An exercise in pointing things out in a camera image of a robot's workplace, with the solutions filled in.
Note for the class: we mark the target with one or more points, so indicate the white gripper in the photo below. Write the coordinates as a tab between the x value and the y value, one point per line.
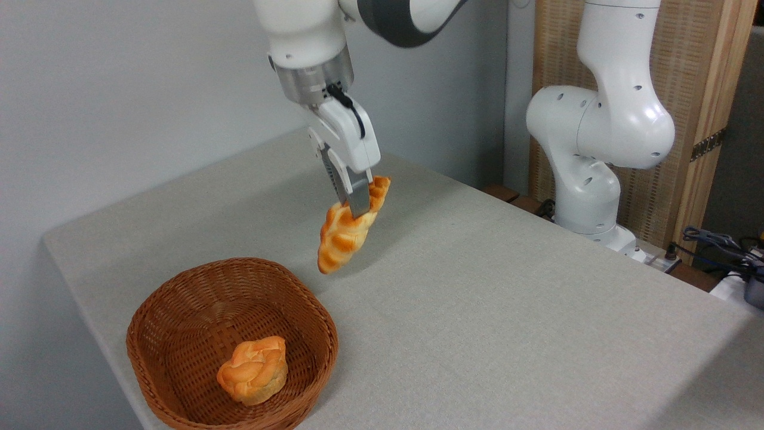
352	140

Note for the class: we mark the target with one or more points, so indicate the long braided bread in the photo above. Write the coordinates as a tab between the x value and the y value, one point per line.
340	239

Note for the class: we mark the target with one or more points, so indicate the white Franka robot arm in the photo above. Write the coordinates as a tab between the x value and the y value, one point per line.
621	119

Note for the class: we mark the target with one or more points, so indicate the round knotted bread roll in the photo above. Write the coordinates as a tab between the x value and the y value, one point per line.
253	370

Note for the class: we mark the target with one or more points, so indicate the brown wicker basket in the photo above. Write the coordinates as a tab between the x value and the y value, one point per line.
173	316

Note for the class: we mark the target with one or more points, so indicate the black base connector plug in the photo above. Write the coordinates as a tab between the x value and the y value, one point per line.
672	253

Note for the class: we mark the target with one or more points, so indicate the wooden framed woven screen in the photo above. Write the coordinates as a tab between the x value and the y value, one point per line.
686	60

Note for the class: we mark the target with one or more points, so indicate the dark metal hinge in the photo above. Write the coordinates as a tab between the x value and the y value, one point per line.
708	144

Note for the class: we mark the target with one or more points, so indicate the grey box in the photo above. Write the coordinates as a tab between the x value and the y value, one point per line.
755	292

